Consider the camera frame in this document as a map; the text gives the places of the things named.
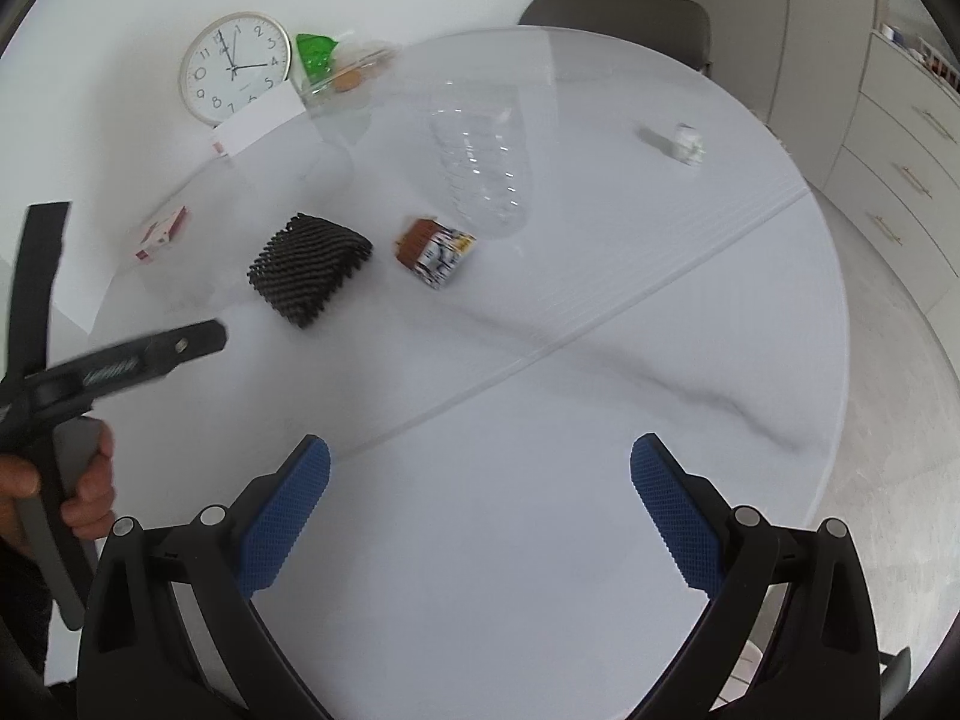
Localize red white small box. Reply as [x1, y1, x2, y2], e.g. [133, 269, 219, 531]
[133, 205, 189, 262]

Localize dark grey chair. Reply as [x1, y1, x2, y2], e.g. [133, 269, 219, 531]
[878, 647, 913, 720]

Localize white round wall clock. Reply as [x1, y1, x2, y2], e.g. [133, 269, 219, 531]
[179, 11, 293, 127]

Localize small brown white carton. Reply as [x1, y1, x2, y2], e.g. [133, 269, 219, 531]
[394, 218, 477, 289]

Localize small white crumpled paper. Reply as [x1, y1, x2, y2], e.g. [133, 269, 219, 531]
[670, 124, 704, 166]

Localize clear plastic bottle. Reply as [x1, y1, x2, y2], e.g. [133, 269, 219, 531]
[427, 80, 532, 239]

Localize white drawer cabinet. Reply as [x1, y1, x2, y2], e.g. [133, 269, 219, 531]
[785, 13, 960, 332]

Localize person's left hand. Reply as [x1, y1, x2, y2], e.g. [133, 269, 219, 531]
[0, 422, 119, 542]

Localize grey chair behind table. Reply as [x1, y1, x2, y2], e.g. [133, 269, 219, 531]
[519, 0, 711, 75]

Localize white paper sheet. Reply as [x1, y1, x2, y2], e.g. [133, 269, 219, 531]
[212, 82, 306, 156]

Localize black ribbed sponge block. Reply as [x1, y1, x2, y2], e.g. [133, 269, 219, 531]
[247, 213, 373, 328]

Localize green-topped clear plastic bag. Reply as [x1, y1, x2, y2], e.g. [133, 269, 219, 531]
[295, 32, 400, 109]

